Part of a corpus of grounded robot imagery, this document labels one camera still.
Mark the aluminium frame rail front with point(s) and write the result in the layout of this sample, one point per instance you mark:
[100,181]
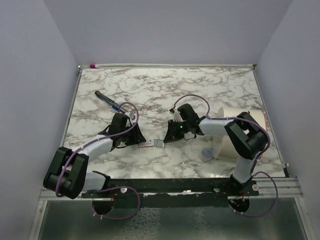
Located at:
[263,187]

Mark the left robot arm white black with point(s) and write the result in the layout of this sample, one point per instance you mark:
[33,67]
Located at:
[67,174]

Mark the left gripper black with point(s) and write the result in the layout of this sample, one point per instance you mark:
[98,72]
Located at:
[137,136]

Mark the blue stapler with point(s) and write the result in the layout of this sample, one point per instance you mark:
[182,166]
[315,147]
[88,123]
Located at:
[111,102]

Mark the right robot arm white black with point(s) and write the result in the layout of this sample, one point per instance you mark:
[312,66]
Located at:
[249,139]

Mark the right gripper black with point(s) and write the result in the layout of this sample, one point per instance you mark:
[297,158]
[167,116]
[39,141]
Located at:
[171,134]

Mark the red white staple box sleeve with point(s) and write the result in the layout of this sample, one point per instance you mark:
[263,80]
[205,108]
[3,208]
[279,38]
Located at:
[146,144]

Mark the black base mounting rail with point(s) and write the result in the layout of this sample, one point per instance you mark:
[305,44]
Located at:
[162,201]

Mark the staple box tray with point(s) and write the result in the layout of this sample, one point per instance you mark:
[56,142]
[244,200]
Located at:
[158,143]

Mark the clear jar of paper clips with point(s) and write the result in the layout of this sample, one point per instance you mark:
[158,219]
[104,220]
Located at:
[206,154]

